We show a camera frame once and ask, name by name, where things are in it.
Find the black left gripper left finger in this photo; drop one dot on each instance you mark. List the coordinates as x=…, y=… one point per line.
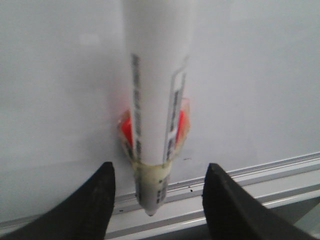
x=84, y=215

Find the white black-ink whiteboard marker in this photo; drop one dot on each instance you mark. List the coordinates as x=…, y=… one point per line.
x=157, y=37

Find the red round magnet with tape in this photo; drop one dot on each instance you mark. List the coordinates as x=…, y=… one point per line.
x=124, y=129

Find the white metal pegboard stand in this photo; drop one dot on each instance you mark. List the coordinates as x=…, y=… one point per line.
x=184, y=219

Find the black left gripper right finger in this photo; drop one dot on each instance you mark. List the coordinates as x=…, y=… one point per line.
x=233, y=214

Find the white whiteboard with aluminium frame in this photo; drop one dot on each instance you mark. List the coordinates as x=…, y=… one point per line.
x=253, y=81

